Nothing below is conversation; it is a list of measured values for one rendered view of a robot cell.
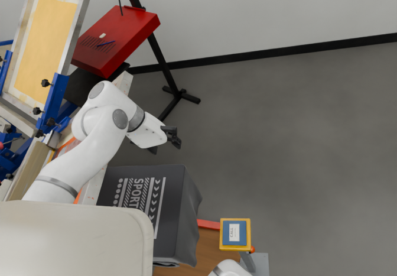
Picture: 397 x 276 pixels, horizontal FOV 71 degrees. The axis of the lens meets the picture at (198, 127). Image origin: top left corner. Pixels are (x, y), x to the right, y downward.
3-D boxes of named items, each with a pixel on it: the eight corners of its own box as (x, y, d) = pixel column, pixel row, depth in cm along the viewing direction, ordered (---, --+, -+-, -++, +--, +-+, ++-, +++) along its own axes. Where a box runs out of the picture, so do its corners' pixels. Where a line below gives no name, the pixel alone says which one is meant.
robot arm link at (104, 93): (87, 127, 59) (61, 133, 64) (121, 151, 67) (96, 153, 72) (111, 74, 67) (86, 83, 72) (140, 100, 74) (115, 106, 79)
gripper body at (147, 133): (113, 133, 76) (140, 152, 84) (142, 124, 71) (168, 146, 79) (120, 111, 80) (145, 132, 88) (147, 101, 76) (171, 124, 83)
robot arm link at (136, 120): (108, 130, 75) (116, 135, 77) (133, 122, 71) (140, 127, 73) (115, 108, 79) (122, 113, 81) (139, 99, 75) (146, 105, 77)
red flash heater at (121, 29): (121, 16, 236) (114, 3, 226) (161, 25, 213) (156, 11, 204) (68, 64, 213) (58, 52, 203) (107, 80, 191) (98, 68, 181)
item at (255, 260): (267, 253, 198) (260, 207, 122) (270, 288, 186) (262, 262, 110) (237, 252, 204) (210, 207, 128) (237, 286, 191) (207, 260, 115)
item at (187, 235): (203, 194, 179) (185, 163, 145) (198, 273, 154) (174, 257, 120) (198, 194, 180) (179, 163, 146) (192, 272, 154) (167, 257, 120)
